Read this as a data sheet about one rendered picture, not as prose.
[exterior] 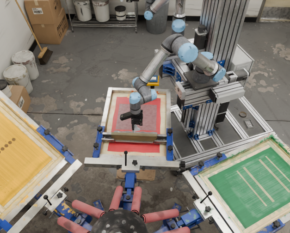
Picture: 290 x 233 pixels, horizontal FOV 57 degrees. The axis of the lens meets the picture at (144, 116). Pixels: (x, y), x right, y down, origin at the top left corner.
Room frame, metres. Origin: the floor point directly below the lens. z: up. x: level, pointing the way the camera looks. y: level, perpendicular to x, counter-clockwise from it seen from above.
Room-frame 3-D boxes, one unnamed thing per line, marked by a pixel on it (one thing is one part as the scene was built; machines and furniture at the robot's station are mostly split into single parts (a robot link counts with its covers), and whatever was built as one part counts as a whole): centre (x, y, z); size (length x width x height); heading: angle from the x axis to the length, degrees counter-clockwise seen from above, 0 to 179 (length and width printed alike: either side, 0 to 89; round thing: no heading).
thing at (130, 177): (0.92, 0.11, 1.02); 0.17 x 0.06 x 0.05; 176
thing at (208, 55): (1.69, -0.47, 1.42); 0.13 x 0.12 x 0.14; 27
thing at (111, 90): (1.48, 0.07, 0.97); 0.79 x 0.58 x 0.04; 176
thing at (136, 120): (1.27, 0.06, 1.26); 0.09 x 0.08 x 0.12; 87
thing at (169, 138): (1.22, -0.19, 0.97); 0.30 x 0.05 x 0.07; 176
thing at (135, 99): (1.27, 0.06, 1.42); 0.09 x 0.08 x 0.11; 117
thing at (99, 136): (1.26, 0.36, 0.97); 0.30 x 0.05 x 0.07; 176
